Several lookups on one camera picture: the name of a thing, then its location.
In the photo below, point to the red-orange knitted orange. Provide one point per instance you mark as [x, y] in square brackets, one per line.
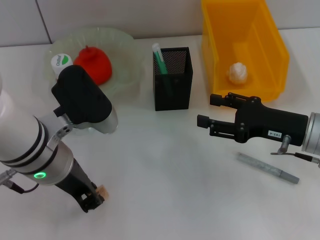
[98, 66]

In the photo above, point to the black mesh pen holder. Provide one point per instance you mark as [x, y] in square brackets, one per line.
[177, 95]

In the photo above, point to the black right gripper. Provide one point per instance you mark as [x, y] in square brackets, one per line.
[267, 125]

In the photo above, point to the clear green-label plastic bottle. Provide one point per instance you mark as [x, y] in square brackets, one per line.
[61, 61]

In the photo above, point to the white paper ball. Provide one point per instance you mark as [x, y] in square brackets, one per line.
[237, 73]

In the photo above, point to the small tan eraser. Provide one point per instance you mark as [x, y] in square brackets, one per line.
[103, 192]

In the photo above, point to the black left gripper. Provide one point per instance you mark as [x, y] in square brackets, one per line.
[72, 185]

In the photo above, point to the yellow plastic bin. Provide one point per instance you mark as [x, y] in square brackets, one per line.
[250, 37]

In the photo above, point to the green glass fruit plate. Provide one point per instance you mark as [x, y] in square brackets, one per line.
[125, 65]

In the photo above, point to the grey marker pen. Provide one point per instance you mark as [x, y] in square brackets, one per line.
[267, 168]

